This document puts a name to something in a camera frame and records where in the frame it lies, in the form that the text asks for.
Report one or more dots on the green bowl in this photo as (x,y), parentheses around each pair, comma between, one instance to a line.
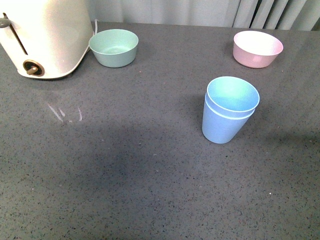
(114,48)

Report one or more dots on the white two-slot toaster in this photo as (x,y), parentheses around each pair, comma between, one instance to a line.
(45,39)

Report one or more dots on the pink bowl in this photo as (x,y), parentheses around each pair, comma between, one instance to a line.
(256,49)

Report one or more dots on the blue cup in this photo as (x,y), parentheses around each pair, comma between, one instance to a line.
(232,97)
(219,128)

